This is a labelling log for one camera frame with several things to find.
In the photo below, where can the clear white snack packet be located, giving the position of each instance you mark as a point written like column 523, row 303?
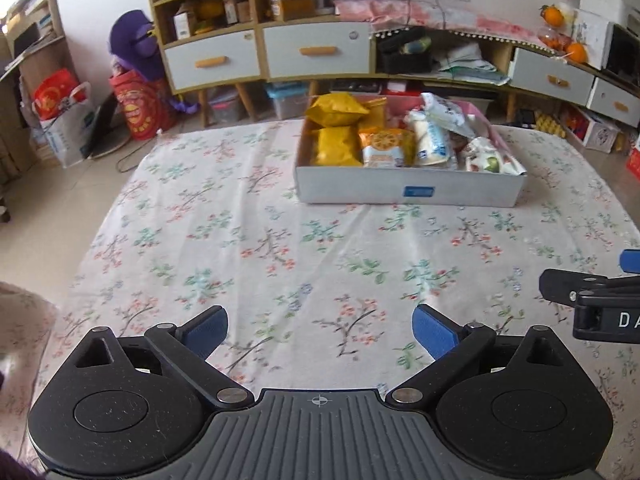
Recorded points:
column 450, row 112

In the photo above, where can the white stand drawer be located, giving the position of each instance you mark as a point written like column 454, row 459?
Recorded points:
column 552, row 77
column 615, row 102

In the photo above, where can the white red floor carton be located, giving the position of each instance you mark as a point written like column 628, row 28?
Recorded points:
column 595, row 130

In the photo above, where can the yellow egg tray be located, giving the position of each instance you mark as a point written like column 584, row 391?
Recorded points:
column 550, row 126

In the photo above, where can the white printed carton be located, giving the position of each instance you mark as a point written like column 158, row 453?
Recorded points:
column 590, row 37

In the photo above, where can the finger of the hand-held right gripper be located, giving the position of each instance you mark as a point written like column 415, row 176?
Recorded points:
column 565, row 285
column 631, row 262

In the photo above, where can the white foam box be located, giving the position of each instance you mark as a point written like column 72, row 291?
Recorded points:
column 602, row 5

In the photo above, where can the large yellow snack packet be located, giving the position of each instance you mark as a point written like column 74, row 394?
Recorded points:
column 335, row 110
column 335, row 147

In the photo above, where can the white orange print snack packet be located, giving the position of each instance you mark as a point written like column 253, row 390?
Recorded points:
column 385, row 147

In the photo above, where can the black flat board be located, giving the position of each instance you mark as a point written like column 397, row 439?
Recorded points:
column 105, row 127

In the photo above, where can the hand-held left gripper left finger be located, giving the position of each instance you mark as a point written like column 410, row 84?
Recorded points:
column 205, row 334

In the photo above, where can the blue white red carton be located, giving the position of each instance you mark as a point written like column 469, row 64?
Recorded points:
column 634, row 162

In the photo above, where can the floral printed cloth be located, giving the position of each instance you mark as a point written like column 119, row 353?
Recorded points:
column 250, row 240

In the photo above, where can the clear bread packet blue label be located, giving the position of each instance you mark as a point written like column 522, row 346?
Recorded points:
column 430, row 142

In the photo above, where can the white cabinet drawer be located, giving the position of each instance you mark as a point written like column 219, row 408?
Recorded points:
column 212, row 62
column 317, row 50

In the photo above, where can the black bag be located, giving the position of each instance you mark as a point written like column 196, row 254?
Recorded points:
column 402, row 55

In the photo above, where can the pink floral cover cloth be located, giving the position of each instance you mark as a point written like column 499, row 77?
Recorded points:
column 450, row 17

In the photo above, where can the brown cardboard box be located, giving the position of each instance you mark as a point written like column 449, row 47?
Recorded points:
column 292, row 8

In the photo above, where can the low wooden stand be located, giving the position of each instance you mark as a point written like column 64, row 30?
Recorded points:
column 500, row 60

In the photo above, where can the white red shopping bag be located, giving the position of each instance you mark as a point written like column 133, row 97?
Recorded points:
column 62, row 115

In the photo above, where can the small clear storage box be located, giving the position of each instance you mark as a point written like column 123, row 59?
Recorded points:
column 225, row 107

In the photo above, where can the pile of loose papers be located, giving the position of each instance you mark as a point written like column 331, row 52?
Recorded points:
column 470, row 65

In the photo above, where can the microwave oven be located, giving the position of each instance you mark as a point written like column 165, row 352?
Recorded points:
column 625, row 47

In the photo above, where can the clear storage box blue lid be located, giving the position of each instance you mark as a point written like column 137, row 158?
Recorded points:
column 287, row 102

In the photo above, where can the red printed bag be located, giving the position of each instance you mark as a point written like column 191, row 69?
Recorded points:
column 142, row 107

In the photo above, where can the orange fruit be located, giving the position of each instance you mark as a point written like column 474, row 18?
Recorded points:
column 575, row 52
column 553, row 16

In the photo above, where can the pink cardboard box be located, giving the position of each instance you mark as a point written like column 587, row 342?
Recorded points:
column 350, row 187

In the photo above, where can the black tripod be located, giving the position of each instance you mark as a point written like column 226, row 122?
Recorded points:
column 526, row 117

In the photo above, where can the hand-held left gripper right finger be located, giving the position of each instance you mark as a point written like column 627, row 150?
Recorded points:
column 437, row 331

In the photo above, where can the white fruit print snack packet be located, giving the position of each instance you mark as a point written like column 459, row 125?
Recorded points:
column 487, row 157

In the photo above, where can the wooden shelf cabinet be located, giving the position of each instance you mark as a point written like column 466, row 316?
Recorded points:
column 255, row 20

